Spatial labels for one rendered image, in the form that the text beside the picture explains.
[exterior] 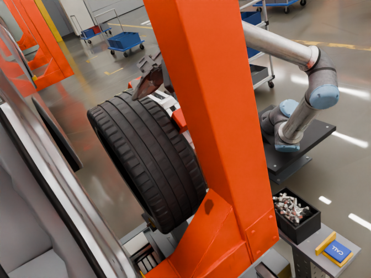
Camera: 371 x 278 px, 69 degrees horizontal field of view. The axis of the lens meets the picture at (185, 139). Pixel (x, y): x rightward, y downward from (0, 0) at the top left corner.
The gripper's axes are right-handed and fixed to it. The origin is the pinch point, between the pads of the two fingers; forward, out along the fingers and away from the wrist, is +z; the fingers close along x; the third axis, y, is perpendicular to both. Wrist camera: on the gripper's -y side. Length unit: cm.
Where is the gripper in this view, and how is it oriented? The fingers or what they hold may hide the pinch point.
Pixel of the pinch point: (136, 99)
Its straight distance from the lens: 98.1
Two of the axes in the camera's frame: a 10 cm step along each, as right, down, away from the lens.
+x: -4.2, -2.5, -8.7
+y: -6.0, -6.5, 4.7
